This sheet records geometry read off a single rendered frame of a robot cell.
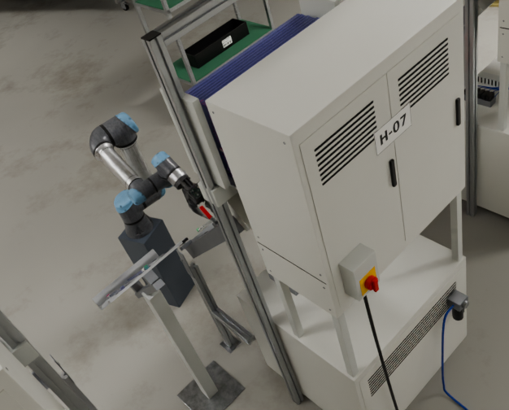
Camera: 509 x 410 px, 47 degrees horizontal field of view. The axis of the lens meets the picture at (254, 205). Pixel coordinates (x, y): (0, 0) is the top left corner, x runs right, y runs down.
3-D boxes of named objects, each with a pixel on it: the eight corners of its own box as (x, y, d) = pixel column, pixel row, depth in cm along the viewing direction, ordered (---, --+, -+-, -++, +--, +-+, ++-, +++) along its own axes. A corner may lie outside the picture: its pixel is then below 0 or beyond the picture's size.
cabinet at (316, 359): (269, 370, 288) (236, 294, 247) (358, 279, 314) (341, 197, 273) (373, 455, 245) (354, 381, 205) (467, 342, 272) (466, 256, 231)
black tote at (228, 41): (198, 68, 459) (193, 56, 452) (185, 64, 470) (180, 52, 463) (249, 33, 481) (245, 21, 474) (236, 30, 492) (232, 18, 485)
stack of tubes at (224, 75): (206, 164, 188) (179, 95, 171) (312, 82, 208) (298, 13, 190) (232, 177, 180) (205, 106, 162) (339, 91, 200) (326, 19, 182)
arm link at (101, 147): (74, 133, 261) (132, 196, 237) (95, 121, 265) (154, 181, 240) (83, 150, 270) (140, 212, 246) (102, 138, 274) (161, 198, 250)
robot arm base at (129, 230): (120, 236, 304) (113, 223, 298) (137, 215, 313) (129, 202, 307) (143, 241, 297) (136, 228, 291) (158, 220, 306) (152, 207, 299)
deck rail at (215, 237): (193, 259, 261) (184, 248, 261) (196, 255, 262) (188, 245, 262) (240, 233, 195) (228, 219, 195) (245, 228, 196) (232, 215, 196)
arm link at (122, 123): (136, 202, 304) (94, 121, 266) (159, 186, 309) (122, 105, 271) (147, 213, 297) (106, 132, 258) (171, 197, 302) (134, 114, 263)
